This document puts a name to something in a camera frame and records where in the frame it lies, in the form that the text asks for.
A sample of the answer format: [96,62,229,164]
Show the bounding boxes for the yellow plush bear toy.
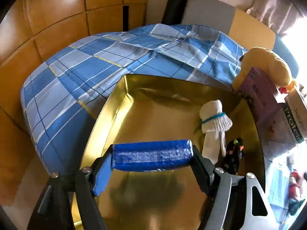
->
[232,47,294,91]

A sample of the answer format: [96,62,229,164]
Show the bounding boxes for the white protein powder can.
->
[260,87,306,160]

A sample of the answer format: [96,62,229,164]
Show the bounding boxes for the yellow and teal headboard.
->
[182,0,299,78]

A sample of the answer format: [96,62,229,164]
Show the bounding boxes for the black rolled mat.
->
[161,0,187,25]

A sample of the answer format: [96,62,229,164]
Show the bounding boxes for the white sock with teal band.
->
[199,100,233,165]

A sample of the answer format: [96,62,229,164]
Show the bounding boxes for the blue plaid bed sheet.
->
[20,23,246,174]

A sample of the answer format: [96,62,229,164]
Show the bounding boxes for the blue foil packet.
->
[111,140,194,172]

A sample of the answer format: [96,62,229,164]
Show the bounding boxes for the red plush toy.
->
[288,170,305,216]

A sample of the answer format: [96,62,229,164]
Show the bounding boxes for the wooden wardrobe panels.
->
[1,0,147,206]

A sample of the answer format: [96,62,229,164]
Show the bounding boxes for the pink curtain left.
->
[246,0,302,37]

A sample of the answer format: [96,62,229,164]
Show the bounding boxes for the purple cardboard box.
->
[239,67,285,126]

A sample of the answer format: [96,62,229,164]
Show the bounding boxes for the gold tray box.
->
[81,75,265,229]

